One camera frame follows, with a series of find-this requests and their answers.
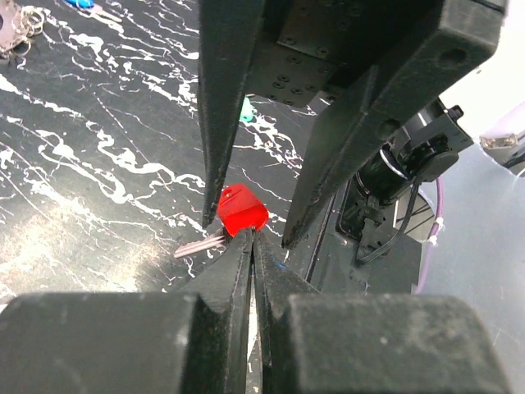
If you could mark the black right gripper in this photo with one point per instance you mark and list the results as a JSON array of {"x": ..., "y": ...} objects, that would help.
[{"x": 383, "y": 61}]

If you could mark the green tagged key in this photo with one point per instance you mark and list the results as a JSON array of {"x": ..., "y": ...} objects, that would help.
[{"x": 246, "y": 113}]

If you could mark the blue tagged key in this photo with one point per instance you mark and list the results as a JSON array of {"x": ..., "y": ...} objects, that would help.
[{"x": 91, "y": 8}]

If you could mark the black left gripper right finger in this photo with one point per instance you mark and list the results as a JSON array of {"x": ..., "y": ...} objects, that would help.
[{"x": 318, "y": 343}]

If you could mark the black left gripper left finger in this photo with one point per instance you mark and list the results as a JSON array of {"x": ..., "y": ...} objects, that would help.
[{"x": 193, "y": 340}]

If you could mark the red tagged key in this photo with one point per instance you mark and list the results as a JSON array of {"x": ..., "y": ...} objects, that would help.
[{"x": 238, "y": 209}]

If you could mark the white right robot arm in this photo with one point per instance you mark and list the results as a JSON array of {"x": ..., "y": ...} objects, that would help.
[{"x": 424, "y": 147}]

